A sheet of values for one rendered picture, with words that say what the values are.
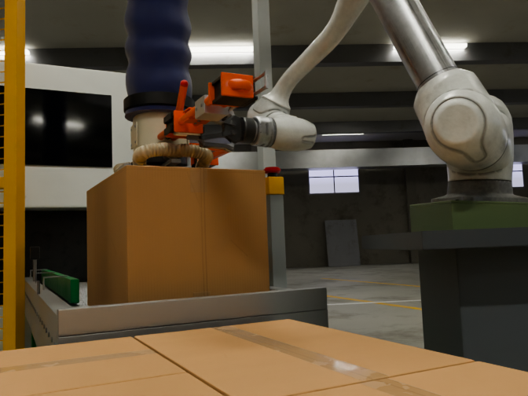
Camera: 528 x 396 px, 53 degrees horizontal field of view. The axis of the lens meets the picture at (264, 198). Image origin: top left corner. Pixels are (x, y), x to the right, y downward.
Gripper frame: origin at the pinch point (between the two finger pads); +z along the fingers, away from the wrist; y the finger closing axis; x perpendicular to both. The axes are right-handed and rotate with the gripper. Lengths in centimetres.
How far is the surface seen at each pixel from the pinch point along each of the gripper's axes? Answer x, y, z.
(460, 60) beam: 474, -268, -630
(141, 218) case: -5.2, 26.5, 13.6
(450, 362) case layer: -77, 52, -16
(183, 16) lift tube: 17.6, -39.9, -5.2
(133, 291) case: -5.4, 44.7, 15.8
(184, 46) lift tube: 17.2, -29.6, -5.3
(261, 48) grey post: 269, -143, -159
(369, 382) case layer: -79, 53, 0
